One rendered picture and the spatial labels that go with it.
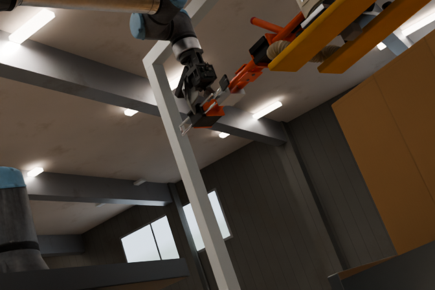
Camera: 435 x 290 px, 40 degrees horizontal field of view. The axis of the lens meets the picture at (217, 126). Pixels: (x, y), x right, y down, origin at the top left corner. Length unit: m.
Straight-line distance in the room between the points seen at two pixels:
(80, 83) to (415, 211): 5.55
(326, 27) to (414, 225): 0.50
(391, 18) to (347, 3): 0.20
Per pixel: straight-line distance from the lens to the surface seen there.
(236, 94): 1.81
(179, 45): 1.97
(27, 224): 1.25
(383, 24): 1.58
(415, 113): 1.21
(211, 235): 4.97
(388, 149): 1.24
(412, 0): 1.54
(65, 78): 6.39
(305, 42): 1.46
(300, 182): 10.63
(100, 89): 6.75
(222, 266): 4.93
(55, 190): 9.66
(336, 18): 1.43
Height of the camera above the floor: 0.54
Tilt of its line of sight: 20 degrees up
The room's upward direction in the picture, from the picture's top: 20 degrees counter-clockwise
